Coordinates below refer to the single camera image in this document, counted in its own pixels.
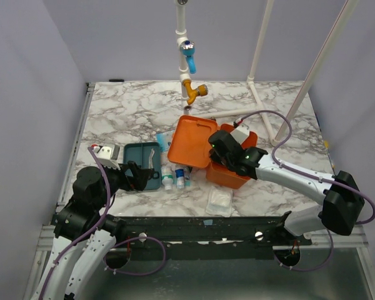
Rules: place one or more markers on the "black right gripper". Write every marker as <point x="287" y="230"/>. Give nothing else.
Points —
<point x="219" y="157"/>

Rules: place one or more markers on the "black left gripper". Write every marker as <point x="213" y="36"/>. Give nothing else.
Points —
<point x="137" y="181"/>

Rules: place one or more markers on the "blue-labelled bandage roll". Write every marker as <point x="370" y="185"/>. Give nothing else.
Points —
<point x="181" y="177"/>

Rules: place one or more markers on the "white gauze pad packet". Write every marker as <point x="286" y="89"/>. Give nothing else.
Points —
<point x="219" y="201"/>

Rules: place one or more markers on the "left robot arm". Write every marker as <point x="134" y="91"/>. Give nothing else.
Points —
<point x="82" y="235"/>

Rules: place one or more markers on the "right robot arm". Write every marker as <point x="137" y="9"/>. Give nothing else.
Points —
<point x="338" y="200"/>

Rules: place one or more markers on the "teal divided tray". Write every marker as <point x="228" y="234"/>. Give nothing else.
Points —
<point x="139" y="153"/>

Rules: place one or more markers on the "white bottle green label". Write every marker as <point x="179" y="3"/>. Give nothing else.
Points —
<point x="167" y="178"/>

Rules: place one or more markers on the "small band-aid packet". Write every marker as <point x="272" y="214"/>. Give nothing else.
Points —
<point x="188" y="175"/>

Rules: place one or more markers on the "blue cotton swab bag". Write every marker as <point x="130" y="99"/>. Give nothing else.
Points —
<point x="164" y="140"/>

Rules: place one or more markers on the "yellow faucet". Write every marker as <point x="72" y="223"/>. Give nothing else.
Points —
<point x="192" y="94"/>

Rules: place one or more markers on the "blue faucet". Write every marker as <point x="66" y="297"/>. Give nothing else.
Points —
<point x="187" y="48"/>

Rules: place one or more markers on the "black-handled bandage scissors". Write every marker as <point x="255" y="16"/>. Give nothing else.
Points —
<point x="154" y="162"/>

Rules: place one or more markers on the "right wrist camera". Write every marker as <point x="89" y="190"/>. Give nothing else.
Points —
<point x="240" y="133"/>

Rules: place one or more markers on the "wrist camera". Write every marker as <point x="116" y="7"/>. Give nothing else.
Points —
<point x="107" y="155"/>
<point x="240" y="133"/>

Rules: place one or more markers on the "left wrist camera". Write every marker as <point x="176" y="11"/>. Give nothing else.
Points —
<point x="107" y="155"/>

